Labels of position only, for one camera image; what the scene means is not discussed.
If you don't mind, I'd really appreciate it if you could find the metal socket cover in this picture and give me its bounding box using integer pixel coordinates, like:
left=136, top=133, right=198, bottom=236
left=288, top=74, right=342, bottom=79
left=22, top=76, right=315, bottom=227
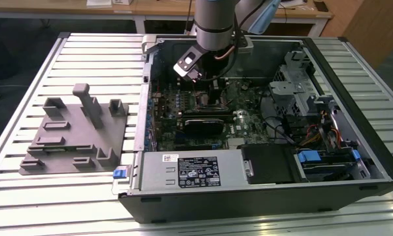
left=223, top=82, right=244, bottom=104

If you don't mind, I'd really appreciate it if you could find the green RAM stick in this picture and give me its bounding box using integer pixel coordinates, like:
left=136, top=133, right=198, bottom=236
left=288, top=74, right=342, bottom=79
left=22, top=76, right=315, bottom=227
left=183, top=110, right=236, bottom=124

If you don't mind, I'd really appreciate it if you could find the black graphics card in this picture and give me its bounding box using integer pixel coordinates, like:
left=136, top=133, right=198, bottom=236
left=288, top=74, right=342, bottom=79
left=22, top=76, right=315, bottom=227
left=183, top=118, right=226, bottom=136

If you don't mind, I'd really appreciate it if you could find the green motherboard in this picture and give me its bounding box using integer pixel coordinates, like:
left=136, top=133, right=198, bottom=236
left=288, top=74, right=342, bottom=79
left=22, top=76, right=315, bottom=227
left=150, top=80, right=274, bottom=152

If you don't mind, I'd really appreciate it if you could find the silver chipset heatsink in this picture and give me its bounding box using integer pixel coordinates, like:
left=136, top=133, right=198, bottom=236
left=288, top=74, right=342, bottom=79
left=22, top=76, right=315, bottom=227
left=228, top=137, right=246, bottom=150

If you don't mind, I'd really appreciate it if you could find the silver drive cage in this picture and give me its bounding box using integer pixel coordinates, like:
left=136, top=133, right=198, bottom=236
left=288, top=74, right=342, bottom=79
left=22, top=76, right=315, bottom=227
left=268, top=50, right=318, bottom=116

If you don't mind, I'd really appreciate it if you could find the black plastic shroud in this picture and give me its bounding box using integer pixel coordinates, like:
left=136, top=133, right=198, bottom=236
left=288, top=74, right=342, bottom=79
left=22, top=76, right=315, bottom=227
left=240, top=144, right=308, bottom=185

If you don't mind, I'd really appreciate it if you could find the silver power supply unit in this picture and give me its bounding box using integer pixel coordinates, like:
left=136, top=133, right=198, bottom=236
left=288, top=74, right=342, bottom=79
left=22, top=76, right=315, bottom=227
left=140, top=149, right=248, bottom=192

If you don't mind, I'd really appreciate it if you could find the blue disk carrier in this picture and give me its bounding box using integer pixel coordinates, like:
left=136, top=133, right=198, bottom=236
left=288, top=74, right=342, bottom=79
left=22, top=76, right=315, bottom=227
left=298, top=150, right=355, bottom=181

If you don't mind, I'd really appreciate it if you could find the blue plastic case latch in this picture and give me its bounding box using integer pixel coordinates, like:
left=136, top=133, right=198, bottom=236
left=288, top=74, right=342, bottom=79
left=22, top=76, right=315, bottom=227
left=114, top=166, right=128, bottom=179

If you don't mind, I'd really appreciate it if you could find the grey parts rack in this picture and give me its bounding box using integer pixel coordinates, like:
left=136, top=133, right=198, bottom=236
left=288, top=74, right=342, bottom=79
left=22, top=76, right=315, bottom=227
left=19, top=83, right=131, bottom=176

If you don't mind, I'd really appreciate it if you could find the black open PC case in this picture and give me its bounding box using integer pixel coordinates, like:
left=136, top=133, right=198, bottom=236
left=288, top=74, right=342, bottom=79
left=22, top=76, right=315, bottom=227
left=118, top=34, right=393, bottom=224

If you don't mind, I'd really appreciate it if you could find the white paper sheet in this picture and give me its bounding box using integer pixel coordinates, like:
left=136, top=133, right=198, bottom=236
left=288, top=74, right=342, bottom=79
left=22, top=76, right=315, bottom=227
left=86, top=0, right=114, bottom=7

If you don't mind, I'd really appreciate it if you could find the wooden cabinet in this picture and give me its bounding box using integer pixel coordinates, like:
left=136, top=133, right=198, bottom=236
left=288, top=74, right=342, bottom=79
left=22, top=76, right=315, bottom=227
left=320, top=0, right=393, bottom=67

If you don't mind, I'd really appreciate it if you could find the copper coloured cable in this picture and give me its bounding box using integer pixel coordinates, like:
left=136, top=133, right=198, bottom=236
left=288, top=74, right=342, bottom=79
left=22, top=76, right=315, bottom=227
left=214, top=44, right=238, bottom=61

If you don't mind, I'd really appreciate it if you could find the coloured wire bundle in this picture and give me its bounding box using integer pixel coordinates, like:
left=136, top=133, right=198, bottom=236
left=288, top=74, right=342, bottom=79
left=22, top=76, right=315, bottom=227
left=302, top=124, right=344, bottom=148

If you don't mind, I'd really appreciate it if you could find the grey disk bay frame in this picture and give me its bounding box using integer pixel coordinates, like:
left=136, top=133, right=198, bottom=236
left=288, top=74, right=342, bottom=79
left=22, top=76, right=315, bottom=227
left=295, top=94, right=374, bottom=182

